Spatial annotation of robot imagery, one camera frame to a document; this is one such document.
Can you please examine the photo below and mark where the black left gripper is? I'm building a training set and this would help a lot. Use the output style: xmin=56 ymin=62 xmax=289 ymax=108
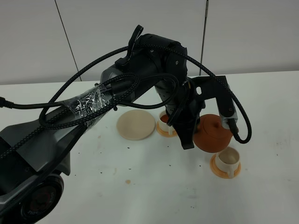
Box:
xmin=166 ymin=77 xmax=206 ymax=150

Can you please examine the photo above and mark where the brown clay teapot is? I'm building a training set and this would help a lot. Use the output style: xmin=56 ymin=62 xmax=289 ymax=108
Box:
xmin=193 ymin=114 xmax=233 ymax=153

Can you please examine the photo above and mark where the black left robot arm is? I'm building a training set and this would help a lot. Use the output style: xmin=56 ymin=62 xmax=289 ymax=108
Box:
xmin=0 ymin=34 xmax=204 ymax=224

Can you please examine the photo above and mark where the orange saucer near teapot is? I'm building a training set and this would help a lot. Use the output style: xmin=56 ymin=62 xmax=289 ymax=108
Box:
xmin=156 ymin=122 xmax=177 ymax=138

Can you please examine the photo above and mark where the white teacup near teapot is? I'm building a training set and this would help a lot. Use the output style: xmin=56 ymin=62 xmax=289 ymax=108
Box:
xmin=158 ymin=111 xmax=171 ymax=131

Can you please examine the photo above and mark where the beige round teapot coaster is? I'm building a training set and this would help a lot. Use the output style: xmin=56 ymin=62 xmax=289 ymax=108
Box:
xmin=116 ymin=110 xmax=156 ymax=140

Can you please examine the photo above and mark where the white teacup on right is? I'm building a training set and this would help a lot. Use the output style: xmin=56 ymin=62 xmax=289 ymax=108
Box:
xmin=214 ymin=147 xmax=241 ymax=179

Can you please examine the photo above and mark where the orange saucer on right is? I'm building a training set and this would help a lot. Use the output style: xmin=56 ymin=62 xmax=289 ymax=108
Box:
xmin=210 ymin=154 xmax=241 ymax=179

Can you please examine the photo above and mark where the black braided camera cable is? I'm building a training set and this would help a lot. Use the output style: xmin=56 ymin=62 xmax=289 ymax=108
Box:
xmin=0 ymin=43 xmax=252 ymax=161

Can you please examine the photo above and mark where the black smooth loose cable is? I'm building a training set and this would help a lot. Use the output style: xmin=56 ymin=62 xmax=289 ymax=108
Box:
xmin=0 ymin=24 xmax=189 ymax=126

